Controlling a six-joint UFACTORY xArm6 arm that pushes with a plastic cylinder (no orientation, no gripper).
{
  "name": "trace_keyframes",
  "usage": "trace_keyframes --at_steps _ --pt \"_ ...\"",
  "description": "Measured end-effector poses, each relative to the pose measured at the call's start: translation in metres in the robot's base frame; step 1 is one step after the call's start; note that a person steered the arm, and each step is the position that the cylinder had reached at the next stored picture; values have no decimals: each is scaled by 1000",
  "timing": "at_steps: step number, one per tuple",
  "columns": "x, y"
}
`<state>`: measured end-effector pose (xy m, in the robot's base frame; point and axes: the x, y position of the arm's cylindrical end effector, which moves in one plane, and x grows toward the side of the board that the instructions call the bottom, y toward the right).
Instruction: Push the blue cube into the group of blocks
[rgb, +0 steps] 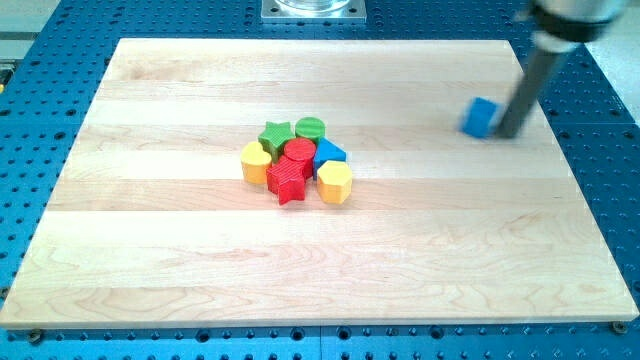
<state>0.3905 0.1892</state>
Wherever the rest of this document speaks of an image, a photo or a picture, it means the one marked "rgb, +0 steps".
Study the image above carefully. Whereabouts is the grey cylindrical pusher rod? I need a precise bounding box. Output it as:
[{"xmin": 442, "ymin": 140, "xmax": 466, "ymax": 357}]
[{"xmin": 494, "ymin": 47, "xmax": 568, "ymax": 139}]

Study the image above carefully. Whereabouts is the light wooden board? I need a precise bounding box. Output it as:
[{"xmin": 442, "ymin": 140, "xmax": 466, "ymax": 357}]
[{"xmin": 1, "ymin": 38, "xmax": 638, "ymax": 329}]

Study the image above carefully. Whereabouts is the green cylinder block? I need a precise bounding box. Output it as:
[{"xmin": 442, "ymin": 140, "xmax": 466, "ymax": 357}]
[{"xmin": 295, "ymin": 117, "xmax": 326, "ymax": 144}]

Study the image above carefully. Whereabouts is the blue cube block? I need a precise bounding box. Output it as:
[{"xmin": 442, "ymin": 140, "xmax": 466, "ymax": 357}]
[{"xmin": 459, "ymin": 97, "xmax": 500, "ymax": 139}]

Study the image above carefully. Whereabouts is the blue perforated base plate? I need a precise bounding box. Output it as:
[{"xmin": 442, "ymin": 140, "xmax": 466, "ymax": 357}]
[{"xmin": 1, "ymin": 0, "xmax": 639, "ymax": 359}]

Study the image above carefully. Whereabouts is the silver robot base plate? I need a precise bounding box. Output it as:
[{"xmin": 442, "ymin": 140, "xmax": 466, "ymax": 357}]
[{"xmin": 260, "ymin": 0, "xmax": 367, "ymax": 23}]

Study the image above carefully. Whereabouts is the blue triangle block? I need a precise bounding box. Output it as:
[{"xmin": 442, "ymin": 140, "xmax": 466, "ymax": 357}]
[{"xmin": 313, "ymin": 137, "xmax": 347, "ymax": 178}]

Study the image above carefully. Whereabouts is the green star block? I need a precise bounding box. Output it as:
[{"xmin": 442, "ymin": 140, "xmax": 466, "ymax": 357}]
[{"xmin": 258, "ymin": 121, "xmax": 295, "ymax": 163}]

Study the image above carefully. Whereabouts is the red star block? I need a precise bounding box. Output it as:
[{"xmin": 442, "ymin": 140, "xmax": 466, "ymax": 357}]
[{"xmin": 266, "ymin": 156, "xmax": 306, "ymax": 205}]

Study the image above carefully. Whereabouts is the red cylinder block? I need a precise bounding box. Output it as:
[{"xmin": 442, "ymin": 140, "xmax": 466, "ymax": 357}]
[{"xmin": 284, "ymin": 137, "xmax": 316, "ymax": 179}]

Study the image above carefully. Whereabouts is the yellow hexagon block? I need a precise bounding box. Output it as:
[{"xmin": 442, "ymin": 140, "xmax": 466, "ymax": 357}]
[{"xmin": 317, "ymin": 160, "xmax": 353, "ymax": 204}]

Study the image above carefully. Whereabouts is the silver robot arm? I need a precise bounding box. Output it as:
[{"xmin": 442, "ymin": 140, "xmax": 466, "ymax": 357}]
[{"xmin": 515, "ymin": 0, "xmax": 628, "ymax": 53}]

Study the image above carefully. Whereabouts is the yellow heart block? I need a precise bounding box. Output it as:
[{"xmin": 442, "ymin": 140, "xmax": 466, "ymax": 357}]
[{"xmin": 240, "ymin": 141, "xmax": 272, "ymax": 184}]

